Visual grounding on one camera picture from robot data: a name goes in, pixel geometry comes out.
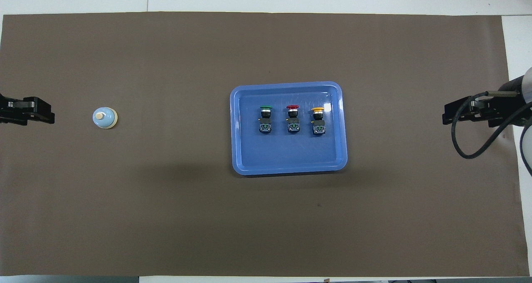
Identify green push button switch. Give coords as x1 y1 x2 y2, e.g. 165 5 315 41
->
259 105 273 134

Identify red push button switch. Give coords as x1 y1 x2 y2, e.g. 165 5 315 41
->
286 104 300 133

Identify yellow push button switch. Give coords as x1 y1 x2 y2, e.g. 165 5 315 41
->
311 107 326 135

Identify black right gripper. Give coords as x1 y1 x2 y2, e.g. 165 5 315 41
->
442 76 525 128

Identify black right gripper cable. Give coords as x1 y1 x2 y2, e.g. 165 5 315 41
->
451 91 532 160

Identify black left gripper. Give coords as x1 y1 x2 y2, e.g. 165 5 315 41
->
0 94 55 125

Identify light blue call bell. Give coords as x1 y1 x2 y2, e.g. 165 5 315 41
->
92 107 118 130

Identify brown table mat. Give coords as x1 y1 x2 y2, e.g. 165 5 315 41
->
0 12 530 277

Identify blue plastic tray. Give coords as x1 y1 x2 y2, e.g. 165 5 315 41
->
230 81 348 176

